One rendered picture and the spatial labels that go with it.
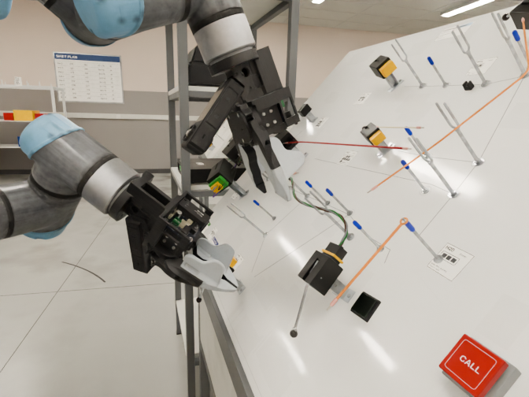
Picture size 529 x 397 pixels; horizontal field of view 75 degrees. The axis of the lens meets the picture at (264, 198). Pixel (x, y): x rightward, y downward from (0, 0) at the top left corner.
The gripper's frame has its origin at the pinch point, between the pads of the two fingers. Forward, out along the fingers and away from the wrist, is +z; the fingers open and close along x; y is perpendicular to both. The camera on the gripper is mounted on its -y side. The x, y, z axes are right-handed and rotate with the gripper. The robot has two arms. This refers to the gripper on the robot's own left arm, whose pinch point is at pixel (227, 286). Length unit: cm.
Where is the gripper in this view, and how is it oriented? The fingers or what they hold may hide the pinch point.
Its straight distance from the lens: 54.5
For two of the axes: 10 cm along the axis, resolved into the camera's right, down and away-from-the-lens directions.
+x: 3.3, -5.0, 8.0
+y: 5.3, -6.0, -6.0
